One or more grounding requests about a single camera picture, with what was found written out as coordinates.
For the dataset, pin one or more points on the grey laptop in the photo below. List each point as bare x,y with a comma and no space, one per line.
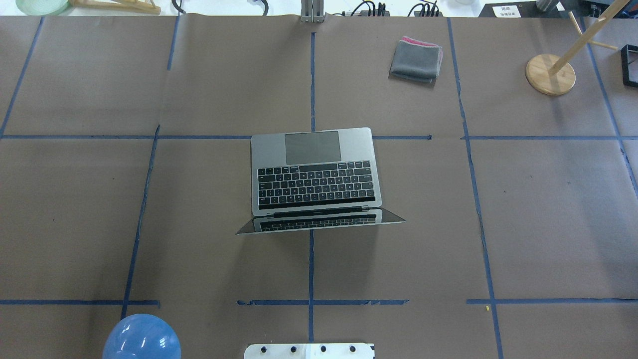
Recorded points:
315,180

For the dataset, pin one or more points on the wooden dish rack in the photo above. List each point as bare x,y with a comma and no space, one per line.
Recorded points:
135,6

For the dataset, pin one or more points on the pale green plate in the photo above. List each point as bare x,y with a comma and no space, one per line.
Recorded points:
42,7

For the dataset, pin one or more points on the folded grey cloth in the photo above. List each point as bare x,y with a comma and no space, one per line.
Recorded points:
417,60

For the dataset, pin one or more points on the wooden stand with round base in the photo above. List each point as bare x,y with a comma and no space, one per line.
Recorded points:
553,75

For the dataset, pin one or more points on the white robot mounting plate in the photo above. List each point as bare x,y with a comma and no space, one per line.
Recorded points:
311,351

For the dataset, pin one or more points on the aluminium frame post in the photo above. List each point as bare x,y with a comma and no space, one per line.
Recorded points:
312,11

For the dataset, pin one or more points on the black picture frame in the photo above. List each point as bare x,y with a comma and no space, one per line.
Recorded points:
629,65

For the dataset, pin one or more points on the blue robot base dome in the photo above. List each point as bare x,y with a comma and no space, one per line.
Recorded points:
142,336

